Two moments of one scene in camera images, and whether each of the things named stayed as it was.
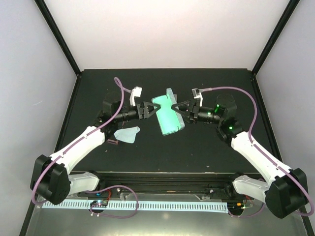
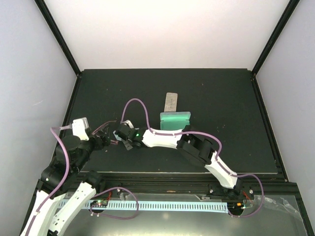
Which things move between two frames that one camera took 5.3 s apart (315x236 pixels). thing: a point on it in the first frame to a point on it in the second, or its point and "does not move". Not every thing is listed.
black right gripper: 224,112 to 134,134
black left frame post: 58,35 does not move
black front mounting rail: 205,184 does not move
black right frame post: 284,18 does not move
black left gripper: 150,113 to 98,144
